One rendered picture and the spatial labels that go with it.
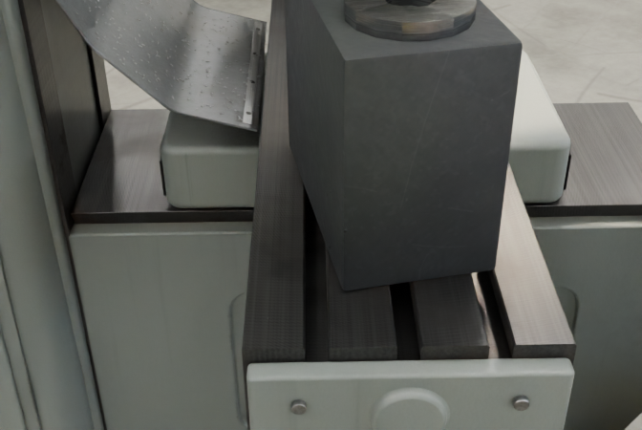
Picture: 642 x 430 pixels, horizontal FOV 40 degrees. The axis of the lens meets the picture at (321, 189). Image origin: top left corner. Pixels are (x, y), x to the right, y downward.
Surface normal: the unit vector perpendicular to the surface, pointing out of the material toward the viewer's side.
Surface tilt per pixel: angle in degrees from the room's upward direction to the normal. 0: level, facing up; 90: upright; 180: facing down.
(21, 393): 89
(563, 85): 0
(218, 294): 90
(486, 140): 90
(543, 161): 90
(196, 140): 0
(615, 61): 0
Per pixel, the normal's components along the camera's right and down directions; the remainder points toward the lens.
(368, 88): 0.21, 0.53
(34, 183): 0.90, 0.22
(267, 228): -0.01, -0.84
